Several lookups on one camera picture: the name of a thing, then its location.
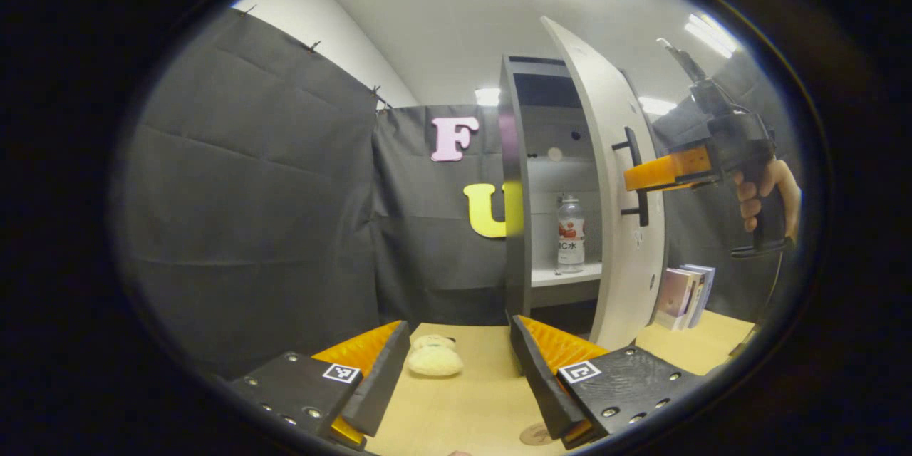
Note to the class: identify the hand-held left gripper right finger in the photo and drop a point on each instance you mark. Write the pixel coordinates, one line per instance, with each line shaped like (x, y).
(541, 385)

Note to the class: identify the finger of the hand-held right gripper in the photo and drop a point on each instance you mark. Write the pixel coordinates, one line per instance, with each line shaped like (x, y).
(670, 169)

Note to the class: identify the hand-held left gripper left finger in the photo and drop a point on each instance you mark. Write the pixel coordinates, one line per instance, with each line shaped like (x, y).
(385, 385)

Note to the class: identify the round brown coaster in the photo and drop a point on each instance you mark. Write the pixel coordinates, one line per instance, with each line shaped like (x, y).
(534, 434)

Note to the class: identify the dark grey cabinet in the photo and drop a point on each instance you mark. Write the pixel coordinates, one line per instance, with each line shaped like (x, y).
(516, 278)

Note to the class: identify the light grey cabinet door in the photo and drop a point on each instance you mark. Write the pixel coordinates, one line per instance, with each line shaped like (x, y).
(613, 285)

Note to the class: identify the clear plastic bottle red label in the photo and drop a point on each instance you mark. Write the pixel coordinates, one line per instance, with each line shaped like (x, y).
(571, 242)

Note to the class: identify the white cabinet shelf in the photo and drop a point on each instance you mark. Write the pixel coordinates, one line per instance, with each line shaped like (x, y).
(570, 279)

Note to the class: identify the cream plush toy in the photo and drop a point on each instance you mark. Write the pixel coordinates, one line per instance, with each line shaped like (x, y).
(434, 360)

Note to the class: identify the ceiling light panel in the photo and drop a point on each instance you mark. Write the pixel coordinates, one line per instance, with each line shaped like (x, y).
(488, 97)
(657, 106)
(710, 34)

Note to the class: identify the white cover book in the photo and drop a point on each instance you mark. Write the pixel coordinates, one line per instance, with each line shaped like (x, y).
(697, 292)

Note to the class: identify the pink cover book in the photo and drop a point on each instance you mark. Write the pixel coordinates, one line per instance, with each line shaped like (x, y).
(673, 299)

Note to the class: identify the black backdrop cloth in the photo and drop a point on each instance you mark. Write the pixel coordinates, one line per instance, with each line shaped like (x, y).
(249, 228)

